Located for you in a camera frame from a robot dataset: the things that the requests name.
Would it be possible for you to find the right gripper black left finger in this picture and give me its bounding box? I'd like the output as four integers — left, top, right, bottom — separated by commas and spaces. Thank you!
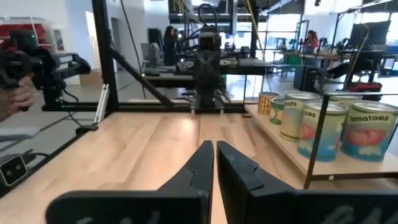
45, 140, 215, 224

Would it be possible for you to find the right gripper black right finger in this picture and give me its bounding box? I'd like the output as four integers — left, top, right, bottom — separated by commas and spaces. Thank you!
216, 140, 398, 224

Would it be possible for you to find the short orange patterned tin can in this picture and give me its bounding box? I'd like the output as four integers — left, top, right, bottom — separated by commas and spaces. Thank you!
257, 91, 280, 116

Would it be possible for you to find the short green tin can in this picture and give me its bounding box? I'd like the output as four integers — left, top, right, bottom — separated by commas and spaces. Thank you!
269, 97, 286, 126

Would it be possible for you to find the carrots label tin can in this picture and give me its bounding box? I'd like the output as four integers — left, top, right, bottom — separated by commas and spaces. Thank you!
279, 90, 321, 143

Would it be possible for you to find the tomatoes label tin can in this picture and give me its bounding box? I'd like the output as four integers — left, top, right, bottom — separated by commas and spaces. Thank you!
297, 101, 349, 163
340, 100, 398, 163

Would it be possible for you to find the black desk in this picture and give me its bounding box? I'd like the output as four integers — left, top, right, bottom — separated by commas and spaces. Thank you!
144, 58, 274, 90

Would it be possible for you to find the person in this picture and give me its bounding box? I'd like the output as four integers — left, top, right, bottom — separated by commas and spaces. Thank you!
303, 29, 320, 55
163, 25, 178, 67

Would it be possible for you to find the green bin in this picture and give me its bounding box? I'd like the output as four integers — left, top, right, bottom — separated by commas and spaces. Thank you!
282, 52, 304, 66

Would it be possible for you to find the black computer tower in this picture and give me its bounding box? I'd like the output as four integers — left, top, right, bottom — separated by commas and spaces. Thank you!
294, 65, 318, 93

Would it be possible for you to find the silver aluminium extrusion bar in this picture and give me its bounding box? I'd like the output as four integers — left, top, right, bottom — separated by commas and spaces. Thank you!
94, 83, 110, 124

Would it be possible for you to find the cardboard box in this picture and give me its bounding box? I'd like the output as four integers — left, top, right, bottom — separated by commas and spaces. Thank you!
79, 70, 103, 86

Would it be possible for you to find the red toolbox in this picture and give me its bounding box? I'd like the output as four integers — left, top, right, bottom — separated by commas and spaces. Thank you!
347, 81, 383, 93

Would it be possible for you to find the black monitor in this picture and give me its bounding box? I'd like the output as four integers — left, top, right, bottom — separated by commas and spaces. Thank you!
348, 20, 392, 50

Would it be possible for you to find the red bins storage rack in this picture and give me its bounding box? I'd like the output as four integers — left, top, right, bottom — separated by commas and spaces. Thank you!
0, 17, 47, 47

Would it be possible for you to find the person's hand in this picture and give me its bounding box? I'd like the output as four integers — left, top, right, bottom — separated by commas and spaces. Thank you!
0, 76, 35, 122

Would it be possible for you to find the wooden shelf black wire frame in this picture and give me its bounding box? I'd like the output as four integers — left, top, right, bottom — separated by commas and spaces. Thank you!
244, 91, 398, 190

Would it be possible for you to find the black aluminium table frame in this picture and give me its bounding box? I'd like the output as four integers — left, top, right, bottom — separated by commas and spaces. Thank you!
0, 0, 249, 198

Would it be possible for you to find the black table-level camera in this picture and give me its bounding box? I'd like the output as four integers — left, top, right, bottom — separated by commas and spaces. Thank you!
0, 154, 29, 187

